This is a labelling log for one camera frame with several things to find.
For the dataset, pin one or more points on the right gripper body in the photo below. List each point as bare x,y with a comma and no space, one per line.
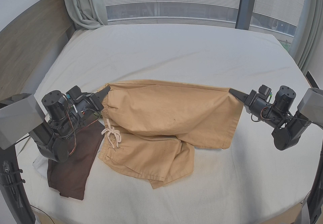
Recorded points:
256,105

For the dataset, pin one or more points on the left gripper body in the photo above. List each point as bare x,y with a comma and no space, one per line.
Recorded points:
90,105

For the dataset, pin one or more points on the tan shorts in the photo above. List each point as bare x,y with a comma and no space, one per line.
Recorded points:
171,112

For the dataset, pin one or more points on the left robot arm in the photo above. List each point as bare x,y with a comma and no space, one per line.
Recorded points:
22,117

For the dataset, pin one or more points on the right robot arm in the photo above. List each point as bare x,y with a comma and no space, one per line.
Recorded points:
287,137

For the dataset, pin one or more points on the brown shorts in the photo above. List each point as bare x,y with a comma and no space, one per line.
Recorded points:
73,167

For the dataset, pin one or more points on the bed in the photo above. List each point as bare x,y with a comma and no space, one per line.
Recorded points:
176,54

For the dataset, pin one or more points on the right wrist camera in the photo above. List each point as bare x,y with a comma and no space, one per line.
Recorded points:
264,91

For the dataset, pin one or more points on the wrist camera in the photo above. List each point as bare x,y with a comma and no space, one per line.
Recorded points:
74,92
264,91

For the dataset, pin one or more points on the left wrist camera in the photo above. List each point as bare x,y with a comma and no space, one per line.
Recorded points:
74,92

